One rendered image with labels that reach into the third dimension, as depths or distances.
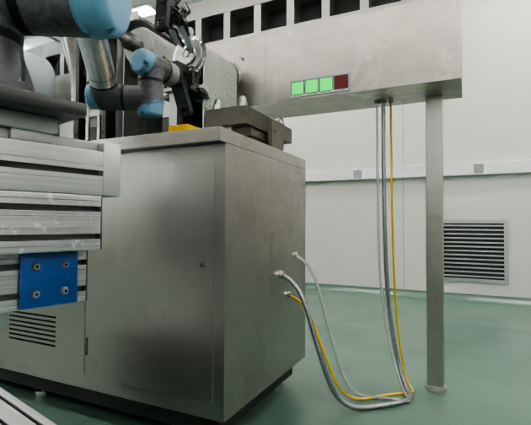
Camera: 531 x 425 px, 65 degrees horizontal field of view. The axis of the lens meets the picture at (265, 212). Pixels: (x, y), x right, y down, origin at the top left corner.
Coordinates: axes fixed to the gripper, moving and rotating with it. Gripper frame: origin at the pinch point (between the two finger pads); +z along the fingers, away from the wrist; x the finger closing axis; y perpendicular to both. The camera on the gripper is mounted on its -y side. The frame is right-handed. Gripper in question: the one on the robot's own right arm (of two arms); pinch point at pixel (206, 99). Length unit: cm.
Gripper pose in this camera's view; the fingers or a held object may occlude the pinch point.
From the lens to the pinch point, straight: 159.6
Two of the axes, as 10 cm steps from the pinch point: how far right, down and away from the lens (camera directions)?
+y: 0.1, -10.0, 0.3
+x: -9.0, 0.1, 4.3
